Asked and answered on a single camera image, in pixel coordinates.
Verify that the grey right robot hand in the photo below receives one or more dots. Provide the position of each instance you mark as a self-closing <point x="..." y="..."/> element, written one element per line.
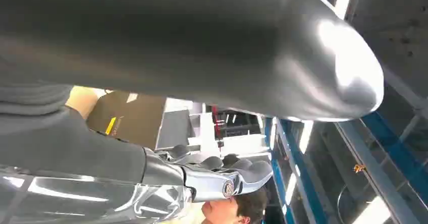
<point x="207" y="45"/>

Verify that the dark grey laptop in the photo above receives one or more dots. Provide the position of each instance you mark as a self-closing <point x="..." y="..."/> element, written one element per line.
<point x="133" y="122"/>

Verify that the white ceiling light strip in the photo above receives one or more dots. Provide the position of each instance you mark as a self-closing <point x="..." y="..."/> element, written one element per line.
<point x="306" y="135"/>
<point x="371" y="213"/>
<point x="291" y="189"/>

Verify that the blue steel beam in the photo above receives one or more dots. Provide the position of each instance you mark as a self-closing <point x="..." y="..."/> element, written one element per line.
<point x="301" y="182"/>
<point x="394" y="149"/>

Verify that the person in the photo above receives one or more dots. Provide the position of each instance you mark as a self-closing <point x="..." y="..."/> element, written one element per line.
<point x="230" y="210"/>

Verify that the ribbed grey right arm sleeve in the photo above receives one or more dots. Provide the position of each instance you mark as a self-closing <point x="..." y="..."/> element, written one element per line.
<point x="30" y="100"/>

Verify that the grey steel beam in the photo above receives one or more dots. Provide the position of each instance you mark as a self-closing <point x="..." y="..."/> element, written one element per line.
<point x="371" y="172"/>

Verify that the white frame structure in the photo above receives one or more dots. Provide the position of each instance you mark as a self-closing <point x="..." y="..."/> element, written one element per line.
<point x="234" y="145"/>

